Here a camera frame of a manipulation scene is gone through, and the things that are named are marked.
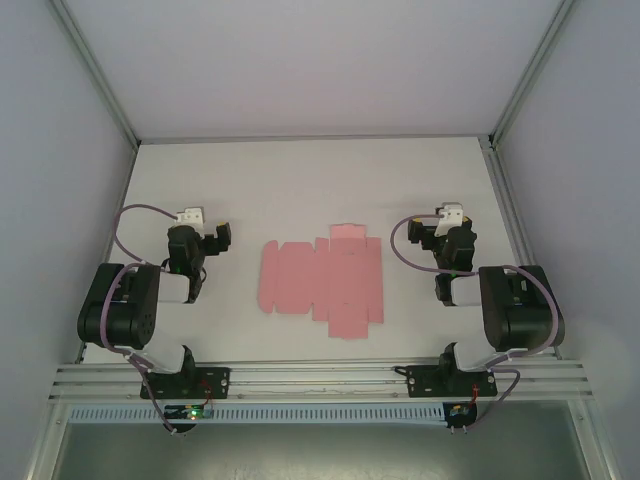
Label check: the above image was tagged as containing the white slotted cable duct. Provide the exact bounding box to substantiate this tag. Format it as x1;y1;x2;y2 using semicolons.
67;403;447;426

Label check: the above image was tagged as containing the circuit board with green light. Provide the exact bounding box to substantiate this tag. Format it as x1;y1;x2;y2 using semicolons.
164;405;215;422

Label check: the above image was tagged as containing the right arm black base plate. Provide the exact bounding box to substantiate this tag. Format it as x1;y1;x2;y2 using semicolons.
407;364;499;400

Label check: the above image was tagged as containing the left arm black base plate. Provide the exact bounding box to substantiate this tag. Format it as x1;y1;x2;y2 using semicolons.
139;366;232;401

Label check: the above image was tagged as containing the aluminium mounting rail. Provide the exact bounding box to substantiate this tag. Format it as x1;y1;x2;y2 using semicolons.
47;360;596;402

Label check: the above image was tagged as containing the aluminium frame post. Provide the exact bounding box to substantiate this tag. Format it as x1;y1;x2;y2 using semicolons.
489;0;579;150
48;0;142;149

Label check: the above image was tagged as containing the aluminium table side rail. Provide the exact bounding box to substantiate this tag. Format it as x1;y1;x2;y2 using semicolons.
74;143;142;365
482;137;564;360

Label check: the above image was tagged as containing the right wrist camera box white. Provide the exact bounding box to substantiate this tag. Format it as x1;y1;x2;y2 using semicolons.
433;201;465;238

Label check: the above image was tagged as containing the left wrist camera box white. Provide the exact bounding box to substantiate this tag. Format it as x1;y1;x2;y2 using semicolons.
175;207;206;232

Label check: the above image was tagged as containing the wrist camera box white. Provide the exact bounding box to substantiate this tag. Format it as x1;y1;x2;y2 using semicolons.
433;201;465;238
175;207;206;232

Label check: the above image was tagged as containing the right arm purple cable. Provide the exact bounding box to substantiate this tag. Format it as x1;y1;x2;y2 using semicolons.
391;213;560;435

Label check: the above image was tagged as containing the pink cardboard box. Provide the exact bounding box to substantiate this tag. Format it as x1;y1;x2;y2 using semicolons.
257;223;385;341

